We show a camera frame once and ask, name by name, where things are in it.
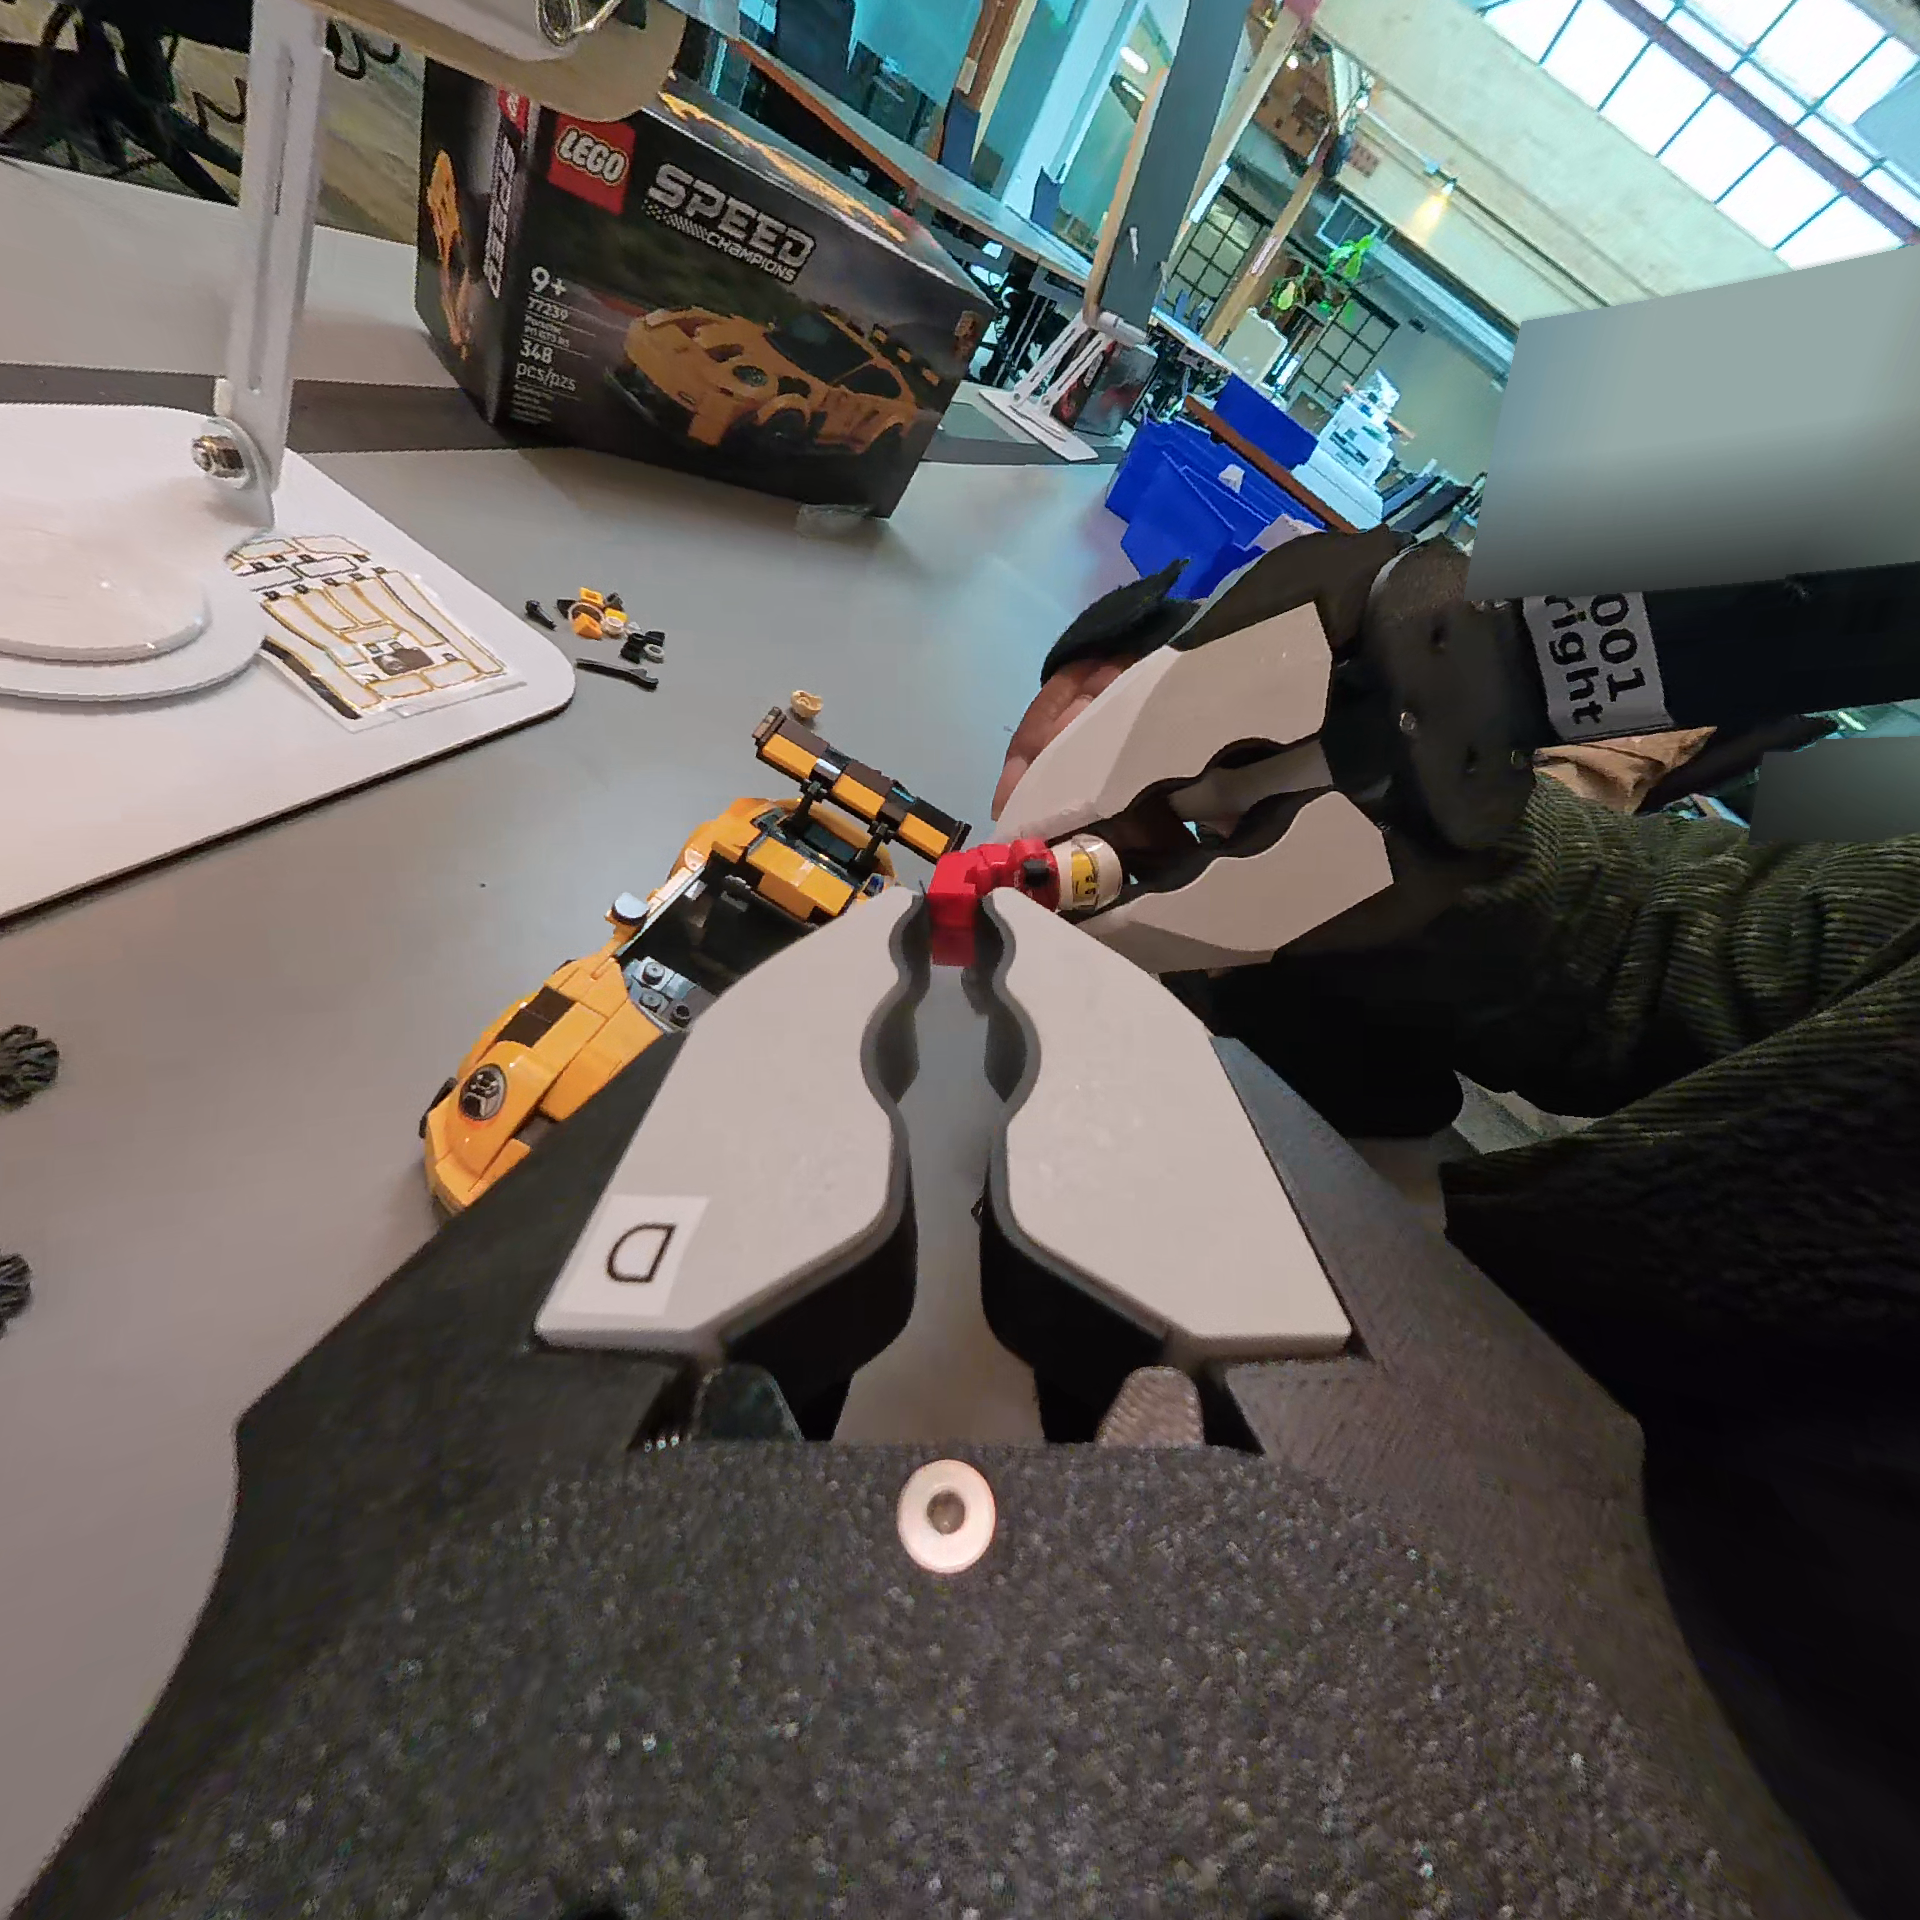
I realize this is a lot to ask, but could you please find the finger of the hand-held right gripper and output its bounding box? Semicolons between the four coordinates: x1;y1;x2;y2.
1102;791;1397;974
990;602;1340;846

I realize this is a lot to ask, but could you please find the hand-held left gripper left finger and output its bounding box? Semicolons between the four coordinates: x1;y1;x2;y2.
532;883;920;1362

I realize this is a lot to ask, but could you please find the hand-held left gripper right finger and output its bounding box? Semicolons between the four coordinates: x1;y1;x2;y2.
977;889;1355;1369

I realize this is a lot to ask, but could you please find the yellow lego car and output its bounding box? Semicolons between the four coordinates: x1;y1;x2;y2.
422;718;974;1216

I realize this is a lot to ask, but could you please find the red lego minifigure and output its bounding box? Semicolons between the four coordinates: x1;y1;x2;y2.
925;837;1073;963

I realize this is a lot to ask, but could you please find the pile of small lego parts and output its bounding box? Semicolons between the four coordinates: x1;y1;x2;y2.
525;587;670;663

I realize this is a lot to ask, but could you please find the person's right forearm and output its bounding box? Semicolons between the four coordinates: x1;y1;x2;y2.
1440;766;1920;1119

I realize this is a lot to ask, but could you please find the lego set box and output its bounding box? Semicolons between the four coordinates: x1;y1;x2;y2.
416;58;998;519

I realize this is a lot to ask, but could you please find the lego sticker sheet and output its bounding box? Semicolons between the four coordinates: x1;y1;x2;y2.
224;531;527;730

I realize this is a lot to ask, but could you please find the black padded wrist rest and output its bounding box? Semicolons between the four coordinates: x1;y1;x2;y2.
1161;966;1464;1137

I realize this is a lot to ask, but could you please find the beige bag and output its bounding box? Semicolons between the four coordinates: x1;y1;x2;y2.
1533;725;1718;810

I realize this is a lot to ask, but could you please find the green potted plant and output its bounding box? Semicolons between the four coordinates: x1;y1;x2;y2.
1276;224;1383;325

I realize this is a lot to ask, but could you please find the black office chair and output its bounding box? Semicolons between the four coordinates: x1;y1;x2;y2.
0;0;248;202

